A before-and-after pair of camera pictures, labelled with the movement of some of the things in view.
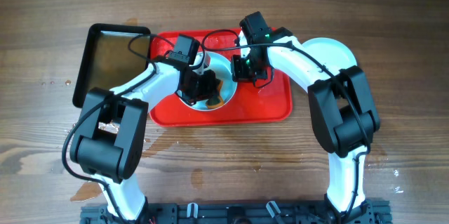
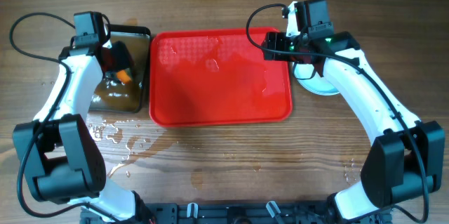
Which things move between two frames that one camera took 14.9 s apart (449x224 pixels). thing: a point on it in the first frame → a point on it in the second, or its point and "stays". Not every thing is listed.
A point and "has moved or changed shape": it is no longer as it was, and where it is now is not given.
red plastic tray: [269, 101] stays
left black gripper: [208, 91] → [123, 58]
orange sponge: [216, 100] → [122, 75]
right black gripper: [239, 75] → [275, 41]
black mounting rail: [240, 213] stays
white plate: [222, 71] has moved or changed shape
